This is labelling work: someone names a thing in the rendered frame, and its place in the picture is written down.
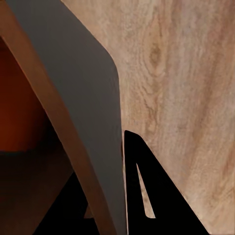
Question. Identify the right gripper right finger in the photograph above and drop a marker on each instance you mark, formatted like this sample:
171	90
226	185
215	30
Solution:
173	214

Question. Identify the trash can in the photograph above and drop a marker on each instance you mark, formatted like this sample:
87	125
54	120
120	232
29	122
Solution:
76	81

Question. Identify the can of soda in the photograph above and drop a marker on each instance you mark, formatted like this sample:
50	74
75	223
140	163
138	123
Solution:
23	120

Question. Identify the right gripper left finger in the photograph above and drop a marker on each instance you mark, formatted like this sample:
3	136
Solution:
66	215

